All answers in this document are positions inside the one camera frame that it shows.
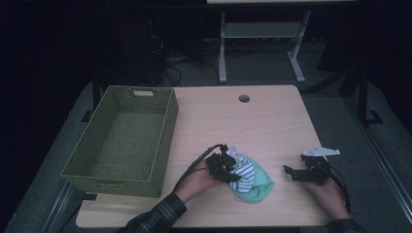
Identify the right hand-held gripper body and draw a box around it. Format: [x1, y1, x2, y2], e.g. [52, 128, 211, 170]
[300, 144, 342, 186]

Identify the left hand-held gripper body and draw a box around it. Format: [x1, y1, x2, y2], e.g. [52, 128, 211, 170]
[205, 144, 243, 183]

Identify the mint green baby bib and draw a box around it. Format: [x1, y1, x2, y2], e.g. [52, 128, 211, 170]
[227, 152, 276, 205]

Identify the green woven basket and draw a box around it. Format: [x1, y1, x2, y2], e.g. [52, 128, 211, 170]
[60, 84, 180, 199]

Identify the person's left hand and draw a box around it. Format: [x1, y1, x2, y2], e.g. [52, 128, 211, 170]
[174, 159, 225, 205]

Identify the person's right hand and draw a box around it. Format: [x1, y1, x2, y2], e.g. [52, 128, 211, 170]
[304, 177, 352, 221]

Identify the black metal stand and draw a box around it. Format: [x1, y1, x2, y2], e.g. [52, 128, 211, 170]
[355, 68, 385, 128]
[80, 72, 102, 124]

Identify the dark cabinet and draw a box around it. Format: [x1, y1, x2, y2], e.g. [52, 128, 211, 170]
[96, 13, 165, 86]

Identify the left hand-held gripper black cable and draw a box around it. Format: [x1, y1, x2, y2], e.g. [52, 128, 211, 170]
[172, 143, 229, 193]

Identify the hand-held gripper black cable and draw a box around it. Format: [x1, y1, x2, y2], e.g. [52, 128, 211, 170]
[328, 165, 354, 215]
[172, 143, 229, 193]

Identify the right hand-held gripper black cable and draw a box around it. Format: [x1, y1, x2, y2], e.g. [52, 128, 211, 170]
[328, 165, 354, 215]

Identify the aluminium floor rail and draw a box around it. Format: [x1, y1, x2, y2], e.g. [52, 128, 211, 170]
[342, 95, 412, 225]
[41, 182, 83, 233]

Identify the tangle of floor cables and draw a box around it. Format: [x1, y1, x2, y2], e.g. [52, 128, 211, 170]
[157, 33, 222, 87]

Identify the white metal table frame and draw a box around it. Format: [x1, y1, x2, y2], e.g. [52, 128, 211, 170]
[218, 10, 313, 84]

